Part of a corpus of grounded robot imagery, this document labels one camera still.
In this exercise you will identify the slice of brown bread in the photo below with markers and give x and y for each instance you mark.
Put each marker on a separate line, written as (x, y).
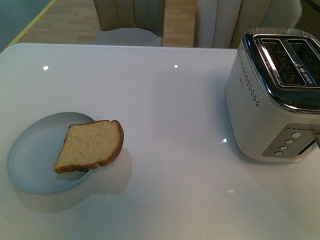
(88, 146)

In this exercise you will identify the light blue round plate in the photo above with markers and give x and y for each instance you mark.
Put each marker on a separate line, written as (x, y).
(33, 155)

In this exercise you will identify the beige upholstered chair left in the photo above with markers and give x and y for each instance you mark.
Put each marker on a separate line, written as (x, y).
(130, 22)

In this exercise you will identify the beige upholstered chair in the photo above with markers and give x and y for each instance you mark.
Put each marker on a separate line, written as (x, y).
(130, 22)
(222, 23)

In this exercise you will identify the beige upholstered chair right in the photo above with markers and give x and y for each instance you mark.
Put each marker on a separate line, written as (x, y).
(222, 23)

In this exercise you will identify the white chrome two-slot toaster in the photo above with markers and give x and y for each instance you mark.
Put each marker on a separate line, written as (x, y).
(273, 95)

